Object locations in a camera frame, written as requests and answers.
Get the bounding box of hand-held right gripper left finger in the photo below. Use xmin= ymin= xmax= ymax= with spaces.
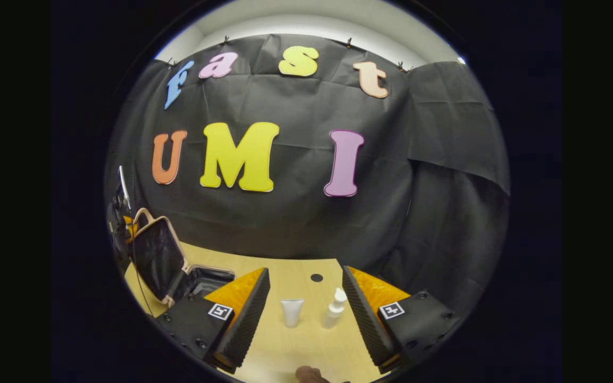
xmin=155 ymin=267 xmax=271 ymax=374

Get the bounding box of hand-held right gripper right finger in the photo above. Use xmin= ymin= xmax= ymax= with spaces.
xmin=342 ymin=265 xmax=461 ymax=374

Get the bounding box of white pump bottle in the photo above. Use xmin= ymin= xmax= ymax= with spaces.
xmin=322 ymin=287 xmax=348 ymax=329

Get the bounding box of small beige suitcase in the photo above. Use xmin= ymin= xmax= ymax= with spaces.
xmin=128 ymin=207 xmax=236 ymax=310

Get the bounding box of white skin care tube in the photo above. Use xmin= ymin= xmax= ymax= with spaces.
xmin=280 ymin=298 xmax=305 ymax=328

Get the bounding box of black backdrop cloth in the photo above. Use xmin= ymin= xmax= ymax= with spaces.
xmin=103 ymin=33 xmax=510 ymax=320

